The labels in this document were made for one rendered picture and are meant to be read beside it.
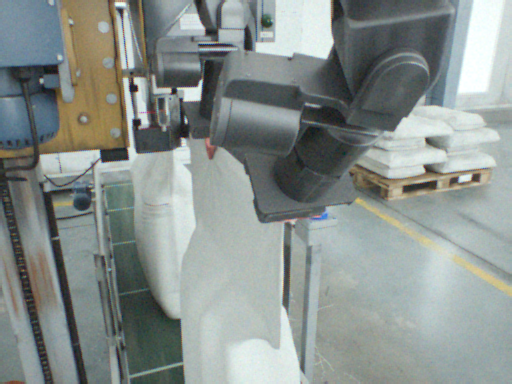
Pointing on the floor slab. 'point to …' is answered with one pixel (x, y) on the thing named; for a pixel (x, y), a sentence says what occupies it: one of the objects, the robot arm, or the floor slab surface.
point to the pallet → (364, 178)
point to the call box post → (310, 310)
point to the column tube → (51, 289)
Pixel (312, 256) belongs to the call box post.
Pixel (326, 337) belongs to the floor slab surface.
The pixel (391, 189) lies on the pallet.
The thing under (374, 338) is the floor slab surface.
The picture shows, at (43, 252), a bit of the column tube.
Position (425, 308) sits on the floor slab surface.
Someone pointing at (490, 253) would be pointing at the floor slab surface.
